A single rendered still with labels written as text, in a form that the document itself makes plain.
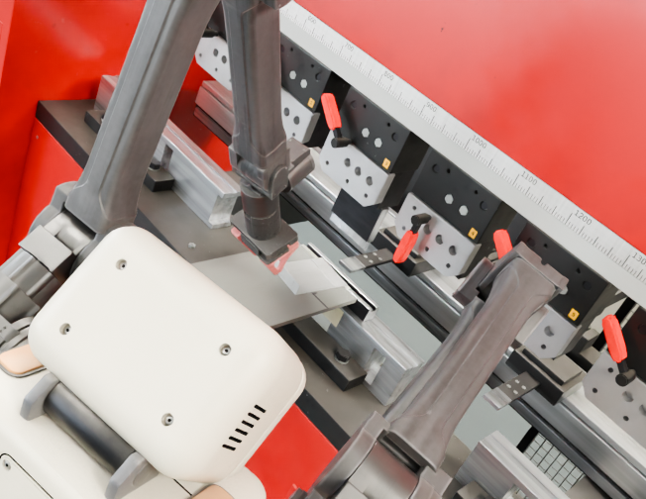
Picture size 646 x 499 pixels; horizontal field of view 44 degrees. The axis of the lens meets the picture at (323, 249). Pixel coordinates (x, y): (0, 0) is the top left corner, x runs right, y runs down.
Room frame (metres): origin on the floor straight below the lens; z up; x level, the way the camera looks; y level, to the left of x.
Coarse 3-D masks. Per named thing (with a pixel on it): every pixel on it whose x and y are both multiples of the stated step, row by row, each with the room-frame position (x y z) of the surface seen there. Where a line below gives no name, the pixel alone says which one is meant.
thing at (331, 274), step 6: (312, 258) 1.30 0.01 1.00; (318, 258) 1.31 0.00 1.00; (318, 264) 1.29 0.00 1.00; (324, 264) 1.30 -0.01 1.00; (324, 270) 1.28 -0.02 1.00; (330, 270) 1.29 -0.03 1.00; (330, 276) 1.27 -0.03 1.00; (336, 276) 1.28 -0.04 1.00; (336, 282) 1.26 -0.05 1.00; (342, 282) 1.26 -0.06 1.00
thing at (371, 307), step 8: (312, 248) 1.34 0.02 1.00; (320, 256) 1.33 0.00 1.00; (344, 280) 1.29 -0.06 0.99; (352, 288) 1.28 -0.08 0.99; (360, 288) 1.28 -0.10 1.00; (360, 296) 1.26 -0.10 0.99; (368, 296) 1.26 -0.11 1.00; (352, 304) 1.24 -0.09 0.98; (360, 304) 1.23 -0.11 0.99; (368, 304) 1.25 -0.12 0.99; (376, 304) 1.25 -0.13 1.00; (360, 312) 1.23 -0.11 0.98; (368, 312) 1.22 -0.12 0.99; (376, 312) 1.25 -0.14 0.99
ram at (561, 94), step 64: (320, 0) 1.40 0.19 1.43; (384, 0) 1.33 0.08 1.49; (448, 0) 1.26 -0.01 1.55; (512, 0) 1.21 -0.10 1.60; (576, 0) 1.16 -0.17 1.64; (640, 0) 1.12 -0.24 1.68; (384, 64) 1.30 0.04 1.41; (448, 64) 1.24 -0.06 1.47; (512, 64) 1.18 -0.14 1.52; (576, 64) 1.14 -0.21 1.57; (640, 64) 1.09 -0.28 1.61; (512, 128) 1.16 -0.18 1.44; (576, 128) 1.11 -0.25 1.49; (640, 128) 1.07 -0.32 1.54; (512, 192) 1.13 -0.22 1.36; (576, 192) 1.08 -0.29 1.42; (640, 192) 1.04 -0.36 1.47
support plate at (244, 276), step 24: (192, 264) 1.12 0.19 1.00; (216, 264) 1.15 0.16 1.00; (240, 264) 1.18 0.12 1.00; (264, 264) 1.21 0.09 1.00; (240, 288) 1.11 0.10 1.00; (264, 288) 1.14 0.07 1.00; (288, 288) 1.17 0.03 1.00; (336, 288) 1.24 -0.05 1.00; (264, 312) 1.08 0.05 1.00; (288, 312) 1.11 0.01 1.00; (312, 312) 1.14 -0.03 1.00
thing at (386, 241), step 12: (384, 228) 1.50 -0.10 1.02; (384, 240) 1.47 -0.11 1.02; (396, 240) 1.46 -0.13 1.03; (372, 252) 1.41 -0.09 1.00; (384, 252) 1.44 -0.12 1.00; (348, 264) 1.33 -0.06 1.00; (360, 264) 1.35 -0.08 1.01; (372, 264) 1.37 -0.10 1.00; (396, 264) 1.44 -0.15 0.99; (408, 264) 1.42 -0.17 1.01; (420, 264) 1.43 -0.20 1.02; (408, 276) 1.42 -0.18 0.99
